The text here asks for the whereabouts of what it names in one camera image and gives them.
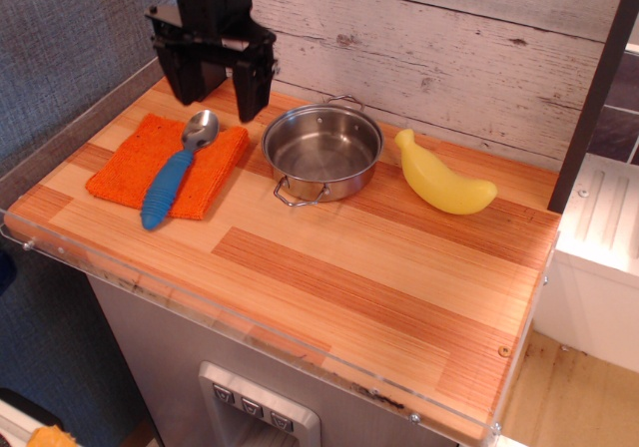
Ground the orange knitted rag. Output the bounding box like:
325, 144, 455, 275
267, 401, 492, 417
86, 114, 250, 221

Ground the clear acrylic edge guard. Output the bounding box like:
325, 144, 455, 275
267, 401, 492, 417
7, 200, 559, 445

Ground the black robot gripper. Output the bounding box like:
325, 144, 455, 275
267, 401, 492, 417
145, 0, 276, 123

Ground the silver ice dispenser panel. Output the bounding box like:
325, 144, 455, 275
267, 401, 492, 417
199, 361, 321, 446

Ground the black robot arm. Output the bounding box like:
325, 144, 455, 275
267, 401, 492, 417
145, 0, 277, 123

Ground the silver steel pan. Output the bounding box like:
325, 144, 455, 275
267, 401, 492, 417
262, 95, 384, 208

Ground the white toy sink unit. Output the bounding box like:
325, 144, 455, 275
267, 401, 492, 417
530, 42, 639, 374

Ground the dark brown right post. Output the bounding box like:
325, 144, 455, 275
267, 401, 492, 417
547, 0, 638, 214

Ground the yellow plastic banana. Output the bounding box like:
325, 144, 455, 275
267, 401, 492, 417
394, 129, 498, 216

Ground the grey toy fridge cabinet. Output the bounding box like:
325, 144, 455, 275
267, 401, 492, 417
89, 276, 454, 446

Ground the orange object at corner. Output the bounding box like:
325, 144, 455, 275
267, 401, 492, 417
26, 425, 78, 447

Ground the blue handled metal spoon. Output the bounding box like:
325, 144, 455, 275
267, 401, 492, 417
141, 110, 220, 230

